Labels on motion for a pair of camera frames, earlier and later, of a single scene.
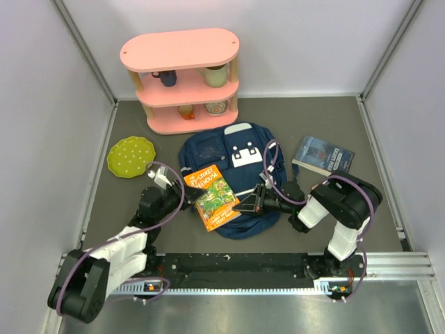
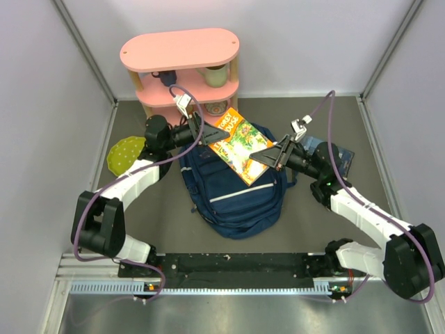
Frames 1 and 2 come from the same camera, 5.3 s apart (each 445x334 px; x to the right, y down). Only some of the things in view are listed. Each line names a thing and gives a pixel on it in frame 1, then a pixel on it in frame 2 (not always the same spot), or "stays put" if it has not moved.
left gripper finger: (193, 193) → (211, 133)
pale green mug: (216, 76) stays put
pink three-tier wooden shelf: (185, 81) stays put
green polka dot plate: (129, 157) stays put
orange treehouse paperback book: (216, 207) → (243, 140)
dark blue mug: (167, 78) stays put
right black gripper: (249, 205) → (278, 156)
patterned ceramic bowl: (216, 108) stays put
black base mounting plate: (245, 266) stays put
